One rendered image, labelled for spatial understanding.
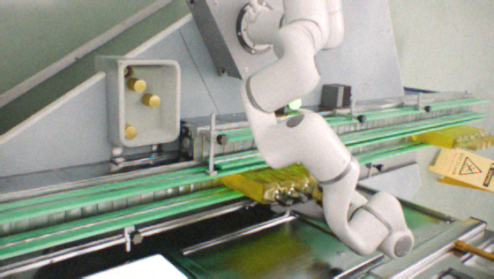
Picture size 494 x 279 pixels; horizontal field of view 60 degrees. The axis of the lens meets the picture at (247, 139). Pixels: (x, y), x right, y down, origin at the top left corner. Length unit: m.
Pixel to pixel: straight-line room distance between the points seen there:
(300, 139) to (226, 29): 0.55
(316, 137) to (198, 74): 0.63
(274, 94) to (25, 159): 0.65
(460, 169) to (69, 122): 3.78
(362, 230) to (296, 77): 0.34
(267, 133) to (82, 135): 0.55
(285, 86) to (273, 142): 0.11
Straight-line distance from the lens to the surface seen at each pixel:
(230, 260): 1.09
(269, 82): 0.81
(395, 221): 0.94
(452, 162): 4.45
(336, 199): 0.85
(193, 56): 1.31
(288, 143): 0.78
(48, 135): 1.17
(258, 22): 1.23
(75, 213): 1.10
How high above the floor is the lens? 1.84
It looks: 47 degrees down
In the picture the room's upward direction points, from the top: 109 degrees clockwise
